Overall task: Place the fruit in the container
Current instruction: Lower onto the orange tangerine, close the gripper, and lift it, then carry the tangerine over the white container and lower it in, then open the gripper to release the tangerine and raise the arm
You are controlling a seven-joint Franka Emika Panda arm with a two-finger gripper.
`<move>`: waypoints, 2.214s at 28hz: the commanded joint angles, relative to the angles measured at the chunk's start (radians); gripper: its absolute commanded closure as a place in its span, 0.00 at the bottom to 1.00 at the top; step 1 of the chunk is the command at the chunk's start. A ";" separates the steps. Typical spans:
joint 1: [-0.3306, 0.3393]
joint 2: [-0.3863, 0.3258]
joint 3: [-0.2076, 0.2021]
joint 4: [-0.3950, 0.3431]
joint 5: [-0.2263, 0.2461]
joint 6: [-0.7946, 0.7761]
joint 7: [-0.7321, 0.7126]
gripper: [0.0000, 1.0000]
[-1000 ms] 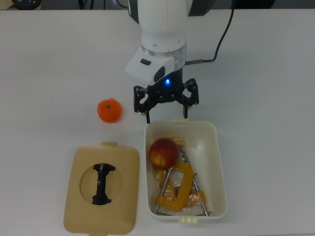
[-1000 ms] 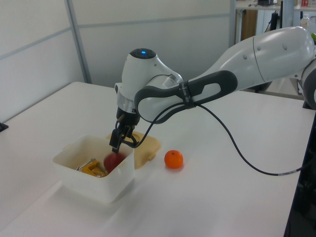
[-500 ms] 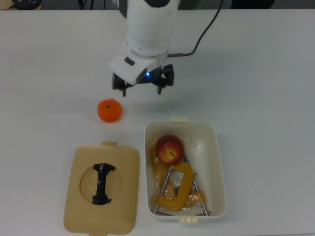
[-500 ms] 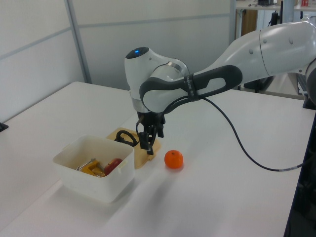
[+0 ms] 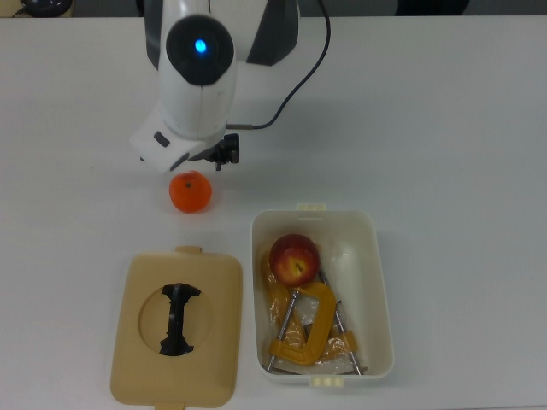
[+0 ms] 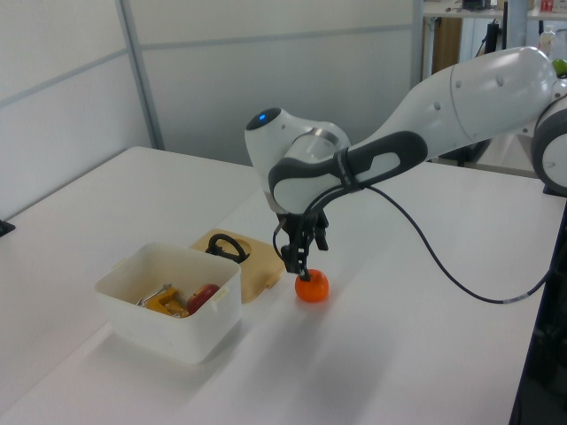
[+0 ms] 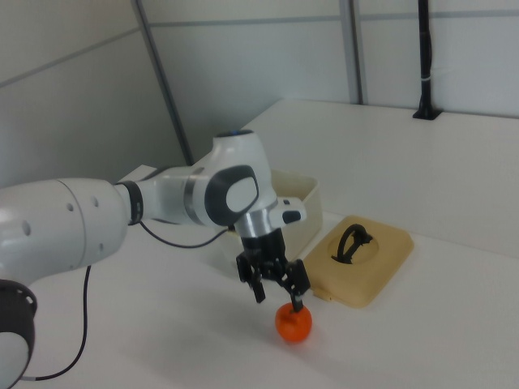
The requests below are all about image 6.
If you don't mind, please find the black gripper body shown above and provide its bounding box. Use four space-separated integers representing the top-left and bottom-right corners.
275 211 330 249

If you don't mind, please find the orange toy mandarin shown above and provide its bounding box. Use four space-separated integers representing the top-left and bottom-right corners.
294 268 330 304

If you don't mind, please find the red yellow toy apple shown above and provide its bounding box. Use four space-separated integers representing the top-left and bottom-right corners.
186 283 221 316

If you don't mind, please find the beige container lid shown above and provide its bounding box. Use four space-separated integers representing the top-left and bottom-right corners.
190 228 286 305

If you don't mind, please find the white plastic container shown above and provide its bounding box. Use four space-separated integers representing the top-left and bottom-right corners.
94 242 243 366

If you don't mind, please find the small yellow C-clamp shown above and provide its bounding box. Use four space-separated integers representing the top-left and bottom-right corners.
136 283 190 319

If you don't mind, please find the brown wooden panel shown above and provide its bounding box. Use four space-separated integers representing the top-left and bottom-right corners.
431 17 462 76

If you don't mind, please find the pale bottle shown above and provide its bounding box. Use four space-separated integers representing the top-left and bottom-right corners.
539 24 557 57

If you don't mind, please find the black lid handle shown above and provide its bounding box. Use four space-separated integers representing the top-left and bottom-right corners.
205 233 243 266

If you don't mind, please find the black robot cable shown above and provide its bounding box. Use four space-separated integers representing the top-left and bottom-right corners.
270 183 555 305

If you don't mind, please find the grey metal post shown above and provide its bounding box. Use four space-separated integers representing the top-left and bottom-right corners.
411 0 438 86

